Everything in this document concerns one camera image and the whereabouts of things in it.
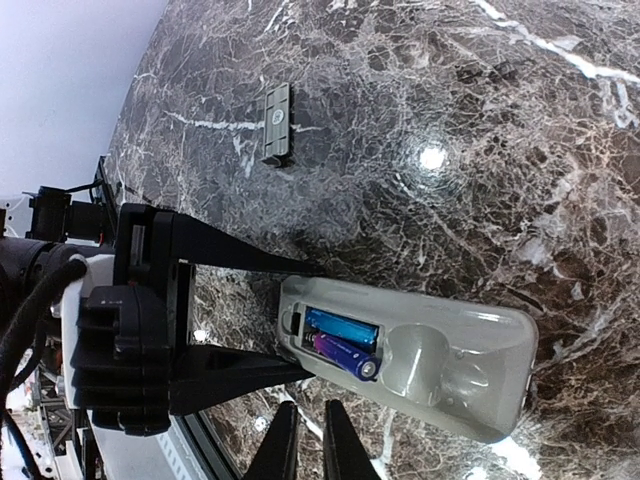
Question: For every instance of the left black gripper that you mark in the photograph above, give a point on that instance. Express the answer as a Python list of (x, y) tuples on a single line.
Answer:
[(217, 380)]

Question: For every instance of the grey remote control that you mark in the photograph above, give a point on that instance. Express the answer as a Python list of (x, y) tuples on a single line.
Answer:
[(459, 366)]

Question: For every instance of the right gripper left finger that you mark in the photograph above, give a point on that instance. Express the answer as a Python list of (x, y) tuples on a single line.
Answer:
[(276, 458)]

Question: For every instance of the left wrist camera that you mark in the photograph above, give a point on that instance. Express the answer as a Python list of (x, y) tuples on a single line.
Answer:
[(99, 272)]

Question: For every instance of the purple AAA battery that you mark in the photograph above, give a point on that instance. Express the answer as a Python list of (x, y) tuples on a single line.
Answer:
[(362, 365)]

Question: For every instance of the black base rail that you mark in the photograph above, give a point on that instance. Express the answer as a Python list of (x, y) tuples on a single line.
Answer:
[(149, 301)]

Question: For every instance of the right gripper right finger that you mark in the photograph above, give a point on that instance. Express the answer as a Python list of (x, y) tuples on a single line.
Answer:
[(344, 457)]

